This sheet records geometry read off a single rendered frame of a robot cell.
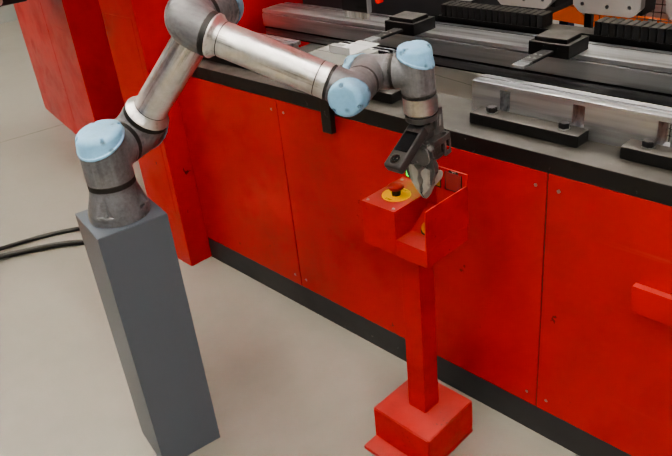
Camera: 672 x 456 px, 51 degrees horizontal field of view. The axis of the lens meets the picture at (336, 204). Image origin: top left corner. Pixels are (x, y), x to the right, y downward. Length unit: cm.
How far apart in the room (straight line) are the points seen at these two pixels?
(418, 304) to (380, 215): 27
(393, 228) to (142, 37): 137
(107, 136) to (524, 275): 109
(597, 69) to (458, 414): 101
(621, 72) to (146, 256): 130
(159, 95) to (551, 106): 94
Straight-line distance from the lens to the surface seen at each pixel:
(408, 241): 168
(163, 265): 186
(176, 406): 211
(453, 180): 170
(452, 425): 207
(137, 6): 268
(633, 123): 171
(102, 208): 180
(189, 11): 151
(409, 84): 149
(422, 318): 185
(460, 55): 224
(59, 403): 258
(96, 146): 173
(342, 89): 138
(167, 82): 173
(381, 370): 238
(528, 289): 190
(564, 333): 192
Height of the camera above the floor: 158
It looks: 28 degrees down
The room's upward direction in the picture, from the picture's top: 6 degrees counter-clockwise
